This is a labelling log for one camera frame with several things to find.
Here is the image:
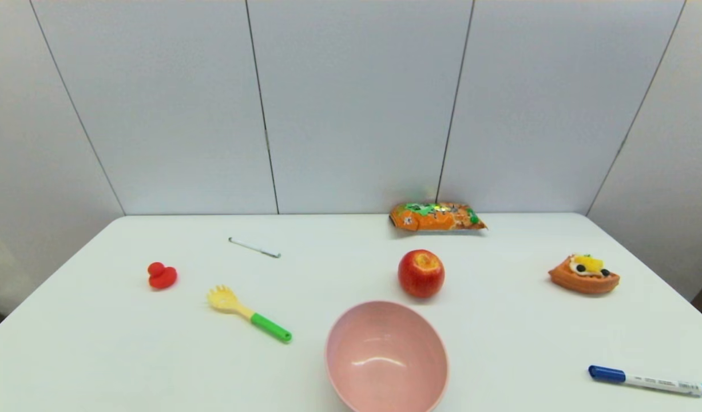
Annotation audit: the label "white stylus pen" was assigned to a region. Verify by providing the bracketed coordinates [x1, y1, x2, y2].
[228, 237, 281, 259]

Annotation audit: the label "orange green snack bag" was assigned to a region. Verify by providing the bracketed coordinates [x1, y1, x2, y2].
[389, 201, 489, 232]

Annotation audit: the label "red apple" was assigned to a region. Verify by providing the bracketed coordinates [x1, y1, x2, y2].
[398, 249, 446, 299]

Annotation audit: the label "yellow green pasta spoon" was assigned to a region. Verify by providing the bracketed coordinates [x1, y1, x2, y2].
[207, 285, 293, 344]

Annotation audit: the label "pink bowl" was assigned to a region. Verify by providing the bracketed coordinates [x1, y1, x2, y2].
[325, 301, 449, 412]

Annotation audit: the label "red rubber duck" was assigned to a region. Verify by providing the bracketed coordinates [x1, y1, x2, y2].
[147, 262, 178, 290]

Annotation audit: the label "orange waffle toy with fruit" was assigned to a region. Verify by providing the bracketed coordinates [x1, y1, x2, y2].
[548, 254, 621, 295]

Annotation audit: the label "blue white marker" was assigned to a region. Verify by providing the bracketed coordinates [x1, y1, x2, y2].
[588, 365, 702, 397]

